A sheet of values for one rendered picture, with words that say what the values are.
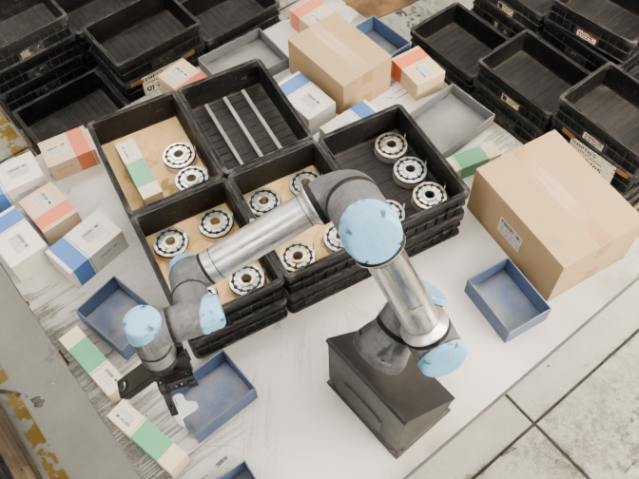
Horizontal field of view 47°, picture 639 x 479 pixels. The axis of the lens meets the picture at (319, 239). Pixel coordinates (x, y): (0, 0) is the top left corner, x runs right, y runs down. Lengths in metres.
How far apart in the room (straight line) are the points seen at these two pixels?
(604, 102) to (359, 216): 1.88
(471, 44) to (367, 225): 2.25
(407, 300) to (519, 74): 1.89
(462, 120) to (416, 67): 0.25
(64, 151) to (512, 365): 1.57
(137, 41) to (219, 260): 1.89
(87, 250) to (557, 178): 1.41
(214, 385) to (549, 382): 1.37
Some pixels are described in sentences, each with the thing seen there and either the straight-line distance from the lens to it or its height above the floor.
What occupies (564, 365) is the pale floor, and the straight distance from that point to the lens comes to 2.99.
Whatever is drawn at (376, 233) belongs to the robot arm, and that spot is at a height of 1.47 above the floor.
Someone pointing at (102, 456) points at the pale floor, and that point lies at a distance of 2.87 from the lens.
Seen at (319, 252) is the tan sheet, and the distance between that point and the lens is 2.12.
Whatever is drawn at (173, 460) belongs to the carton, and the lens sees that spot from 1.99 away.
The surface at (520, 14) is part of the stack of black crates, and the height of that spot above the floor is 0.42.
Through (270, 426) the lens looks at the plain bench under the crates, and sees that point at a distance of 2.05.
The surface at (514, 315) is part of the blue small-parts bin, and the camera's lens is 2.22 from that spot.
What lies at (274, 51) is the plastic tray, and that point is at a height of 0.71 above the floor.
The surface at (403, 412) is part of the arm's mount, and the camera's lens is 1.77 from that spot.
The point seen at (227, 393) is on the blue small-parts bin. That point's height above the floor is 0.70.
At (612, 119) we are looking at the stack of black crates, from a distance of 3.07.
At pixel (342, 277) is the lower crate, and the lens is 2.15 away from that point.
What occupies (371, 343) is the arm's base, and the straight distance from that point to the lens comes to 1.83.
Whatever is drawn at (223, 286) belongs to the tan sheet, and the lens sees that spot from 2.09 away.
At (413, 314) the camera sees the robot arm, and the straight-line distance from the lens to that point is 1.59.
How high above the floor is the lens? 2.64
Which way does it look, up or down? 57 degrees down
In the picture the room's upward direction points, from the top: 2 degrees counter-clockwise
